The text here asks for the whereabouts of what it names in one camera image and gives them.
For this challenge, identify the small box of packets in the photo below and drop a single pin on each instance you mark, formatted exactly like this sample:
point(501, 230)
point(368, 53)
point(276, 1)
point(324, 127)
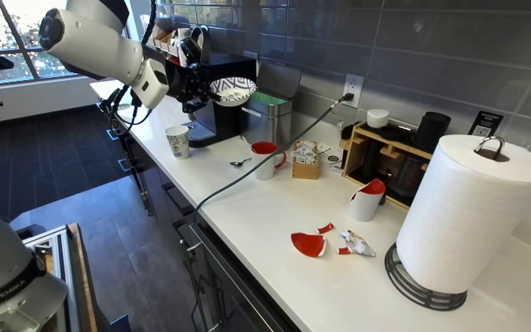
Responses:
point(307, 160)

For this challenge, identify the robot mounting cart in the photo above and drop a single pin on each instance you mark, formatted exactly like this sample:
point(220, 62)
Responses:
point(64, 252)

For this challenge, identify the red and white mug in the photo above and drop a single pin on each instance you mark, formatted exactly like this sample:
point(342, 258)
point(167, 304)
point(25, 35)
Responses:
point(268, 156)

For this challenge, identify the black paper towel holder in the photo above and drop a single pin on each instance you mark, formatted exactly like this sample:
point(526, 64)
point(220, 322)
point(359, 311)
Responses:
point(414, 291)

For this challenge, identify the black Keurig coffee machine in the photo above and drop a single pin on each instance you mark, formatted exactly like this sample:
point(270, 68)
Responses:
point(213, 96)

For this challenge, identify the white wall outlet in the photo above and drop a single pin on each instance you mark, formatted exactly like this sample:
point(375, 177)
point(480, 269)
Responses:
point(353, 86)

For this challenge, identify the large red mug shard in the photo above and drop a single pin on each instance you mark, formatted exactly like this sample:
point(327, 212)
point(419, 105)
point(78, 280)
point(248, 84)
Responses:
point(309, 243)

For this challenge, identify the small white cup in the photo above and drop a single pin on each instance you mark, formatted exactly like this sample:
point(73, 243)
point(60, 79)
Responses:
point(377, 118)

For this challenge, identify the metal spoon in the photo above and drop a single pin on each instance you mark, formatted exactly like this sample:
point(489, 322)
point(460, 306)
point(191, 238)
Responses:
point(241, 162)

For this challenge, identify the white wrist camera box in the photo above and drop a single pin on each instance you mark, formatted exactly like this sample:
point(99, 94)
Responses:
point(150, 83)

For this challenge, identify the white mug shard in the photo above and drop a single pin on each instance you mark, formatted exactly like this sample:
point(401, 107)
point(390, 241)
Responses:
point(357, 243)

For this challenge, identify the wooden organizer box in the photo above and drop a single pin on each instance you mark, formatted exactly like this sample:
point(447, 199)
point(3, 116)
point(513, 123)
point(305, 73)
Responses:
point(386, 153)

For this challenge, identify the white paper towel roll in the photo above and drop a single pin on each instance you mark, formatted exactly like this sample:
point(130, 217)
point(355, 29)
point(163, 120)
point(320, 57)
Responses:
point(466, 208)

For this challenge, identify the stainless steel container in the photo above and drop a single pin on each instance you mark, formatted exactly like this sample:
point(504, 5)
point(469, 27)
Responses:
point(268, 118)

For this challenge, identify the patterned paper cup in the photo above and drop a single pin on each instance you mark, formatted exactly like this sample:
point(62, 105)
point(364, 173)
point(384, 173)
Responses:
point(178, 138)

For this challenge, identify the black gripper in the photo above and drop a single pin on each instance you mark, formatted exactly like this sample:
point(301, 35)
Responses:
point(187, 84)

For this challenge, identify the broken white red mug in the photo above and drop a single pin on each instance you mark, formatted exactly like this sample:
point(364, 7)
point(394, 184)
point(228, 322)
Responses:
point(366, 201)

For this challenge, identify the tiny red shard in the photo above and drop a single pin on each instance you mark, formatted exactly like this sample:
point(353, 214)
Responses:
point(344, 250)

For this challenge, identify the small black sign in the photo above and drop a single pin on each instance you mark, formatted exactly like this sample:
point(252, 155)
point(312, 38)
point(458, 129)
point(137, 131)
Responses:
point(486, 123)

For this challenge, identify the small red shard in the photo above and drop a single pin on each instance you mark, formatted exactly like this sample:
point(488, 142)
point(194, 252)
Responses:
point(325, 226)

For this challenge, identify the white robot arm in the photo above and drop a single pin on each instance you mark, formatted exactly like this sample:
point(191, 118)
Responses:
point(88, 37)

